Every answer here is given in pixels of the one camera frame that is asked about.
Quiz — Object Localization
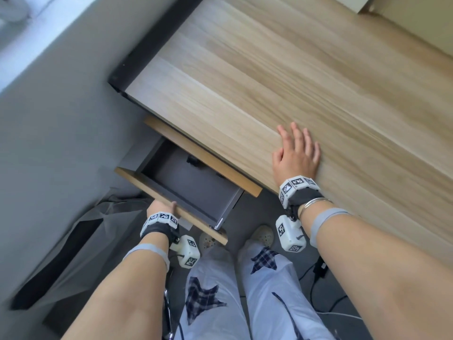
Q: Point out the black cable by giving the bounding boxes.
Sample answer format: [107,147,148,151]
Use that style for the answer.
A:
[299,262,349,313]

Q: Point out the black power adapter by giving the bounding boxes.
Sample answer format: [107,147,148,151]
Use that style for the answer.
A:
[313,256,328,279]

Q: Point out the person's left forearm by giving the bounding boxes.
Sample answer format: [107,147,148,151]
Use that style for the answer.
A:
[62,240,170,340]

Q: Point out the white cable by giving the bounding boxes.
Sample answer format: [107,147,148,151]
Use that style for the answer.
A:
[318,310,362,321]

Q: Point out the white window sill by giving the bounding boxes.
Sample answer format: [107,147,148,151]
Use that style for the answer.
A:
[0,0,103,93]

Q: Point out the white right shoe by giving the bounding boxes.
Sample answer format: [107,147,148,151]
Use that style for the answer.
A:
[249,224,275,247]

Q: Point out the left wrist marker band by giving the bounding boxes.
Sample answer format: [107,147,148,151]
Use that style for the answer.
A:
[140,211,180,245]

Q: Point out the person's right forearm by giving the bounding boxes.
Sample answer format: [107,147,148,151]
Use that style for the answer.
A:
[301,201,453,340]

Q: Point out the white shoe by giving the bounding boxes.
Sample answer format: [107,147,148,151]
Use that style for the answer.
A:
[249,224,275,247]
[199,229,227,250]

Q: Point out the wooden front grey drawer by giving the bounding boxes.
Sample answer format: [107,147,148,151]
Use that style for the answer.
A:
[114,115,263,246]

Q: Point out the black desk frame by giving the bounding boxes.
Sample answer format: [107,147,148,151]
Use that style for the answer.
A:
[108,0,206,100]

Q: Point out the grey plastic bag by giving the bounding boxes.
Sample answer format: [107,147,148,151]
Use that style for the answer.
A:
[10,198,153,326]

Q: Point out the silver bracelet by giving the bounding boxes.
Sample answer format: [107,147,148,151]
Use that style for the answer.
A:
[297,197,333,218]

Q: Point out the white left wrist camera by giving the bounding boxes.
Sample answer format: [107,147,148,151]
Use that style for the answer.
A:
[169,234,201,269]

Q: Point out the person's right hand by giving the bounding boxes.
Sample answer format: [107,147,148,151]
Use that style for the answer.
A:
[272,122,321,187]

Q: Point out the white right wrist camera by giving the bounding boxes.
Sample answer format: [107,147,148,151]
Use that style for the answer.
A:
[275,214,307,253]

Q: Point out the white patterned trousers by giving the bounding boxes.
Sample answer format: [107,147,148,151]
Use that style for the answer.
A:
[175,238,337,340]

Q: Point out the white box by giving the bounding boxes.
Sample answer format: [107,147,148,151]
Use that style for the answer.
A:
[341,0,376,14]

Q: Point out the white left shoe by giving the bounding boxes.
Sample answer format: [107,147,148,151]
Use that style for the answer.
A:
[199,229,227,250]

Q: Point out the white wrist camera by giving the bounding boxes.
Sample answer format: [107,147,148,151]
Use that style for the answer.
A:
[169,234,201,269]
[275,214,307,253]

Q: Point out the person's left hand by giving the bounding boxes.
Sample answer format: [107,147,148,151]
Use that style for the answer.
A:
[146,200,177,220]

